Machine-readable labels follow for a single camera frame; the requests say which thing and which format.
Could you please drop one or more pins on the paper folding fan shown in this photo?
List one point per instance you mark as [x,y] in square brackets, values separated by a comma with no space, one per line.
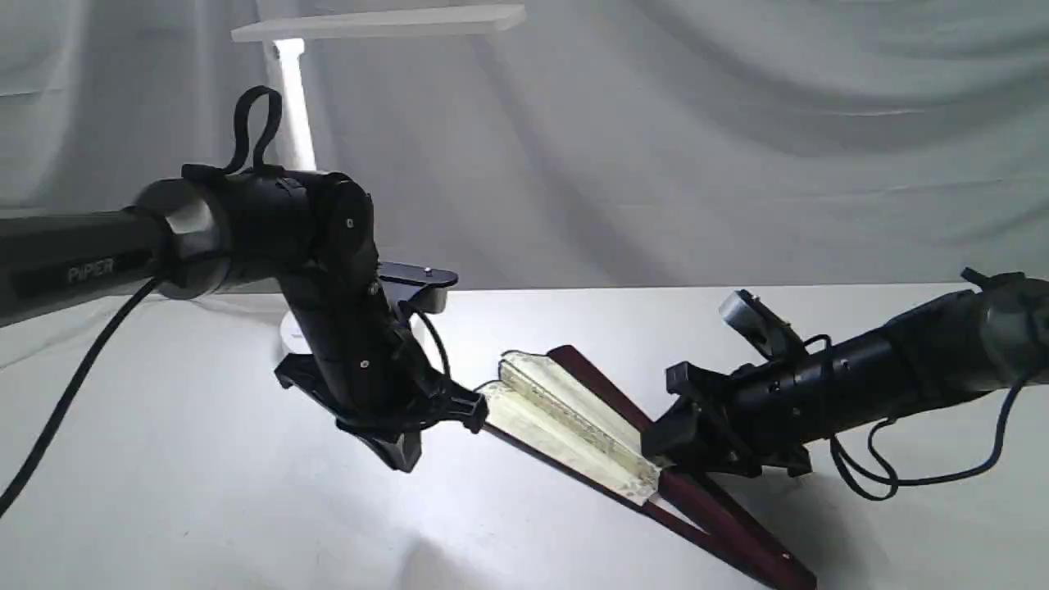
[560,409]

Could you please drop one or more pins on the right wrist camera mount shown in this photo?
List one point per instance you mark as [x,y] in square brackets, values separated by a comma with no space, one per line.
[770,335]

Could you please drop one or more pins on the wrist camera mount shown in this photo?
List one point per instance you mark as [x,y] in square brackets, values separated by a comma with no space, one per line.
[425,287]
[770,335]

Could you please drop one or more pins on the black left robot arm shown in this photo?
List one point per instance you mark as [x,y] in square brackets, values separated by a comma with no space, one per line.
[313,234]

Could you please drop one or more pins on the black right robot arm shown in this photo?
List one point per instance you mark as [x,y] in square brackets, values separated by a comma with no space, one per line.
[952,350]

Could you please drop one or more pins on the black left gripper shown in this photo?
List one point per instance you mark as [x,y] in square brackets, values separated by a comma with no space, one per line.
[365,366]

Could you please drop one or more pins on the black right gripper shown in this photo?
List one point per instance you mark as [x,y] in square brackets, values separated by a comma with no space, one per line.
[760,415]

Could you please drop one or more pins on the grey backdrop curtain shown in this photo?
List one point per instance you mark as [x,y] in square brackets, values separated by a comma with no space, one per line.
[595,144]

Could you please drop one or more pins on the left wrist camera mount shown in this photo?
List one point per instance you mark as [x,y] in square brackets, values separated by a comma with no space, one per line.
[425,287]

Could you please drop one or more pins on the white desk lamp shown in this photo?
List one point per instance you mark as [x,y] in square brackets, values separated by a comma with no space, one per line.
[284,38]

